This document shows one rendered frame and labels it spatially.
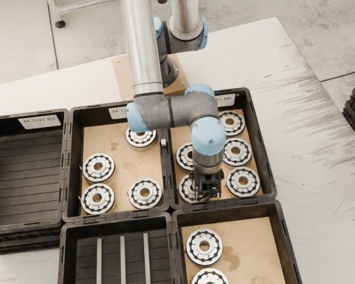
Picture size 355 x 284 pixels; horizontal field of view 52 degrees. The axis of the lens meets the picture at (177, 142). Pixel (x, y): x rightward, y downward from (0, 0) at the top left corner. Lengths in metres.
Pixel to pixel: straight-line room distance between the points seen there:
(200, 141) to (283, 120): 0.72
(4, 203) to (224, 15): 2.21
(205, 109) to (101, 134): 0.53
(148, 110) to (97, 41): 2.03
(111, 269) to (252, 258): 0.39
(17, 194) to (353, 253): 1.07
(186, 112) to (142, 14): 0.25
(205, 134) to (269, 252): 0.44
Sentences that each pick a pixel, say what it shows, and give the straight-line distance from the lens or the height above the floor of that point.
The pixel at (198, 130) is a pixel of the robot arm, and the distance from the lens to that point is 0.79.
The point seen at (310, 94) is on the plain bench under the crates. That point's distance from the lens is 1.56.
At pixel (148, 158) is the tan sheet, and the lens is 1.19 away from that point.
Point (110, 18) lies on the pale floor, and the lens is 3.03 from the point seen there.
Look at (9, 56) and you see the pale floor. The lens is 3.01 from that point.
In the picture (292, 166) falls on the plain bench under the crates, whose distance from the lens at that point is 1.36.
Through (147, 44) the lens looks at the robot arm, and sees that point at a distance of 0.88.
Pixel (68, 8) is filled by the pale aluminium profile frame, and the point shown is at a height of 0.13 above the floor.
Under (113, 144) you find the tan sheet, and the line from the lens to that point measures 1.24.
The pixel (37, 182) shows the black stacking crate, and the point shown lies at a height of 0.83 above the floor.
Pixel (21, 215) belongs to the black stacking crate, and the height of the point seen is 0.83.
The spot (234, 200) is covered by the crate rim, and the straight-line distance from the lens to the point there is 1.01.
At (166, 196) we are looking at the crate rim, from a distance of 1.02.
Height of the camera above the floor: 1.86
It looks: 58 degrees down
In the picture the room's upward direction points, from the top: 6 degrees counter-clockwise
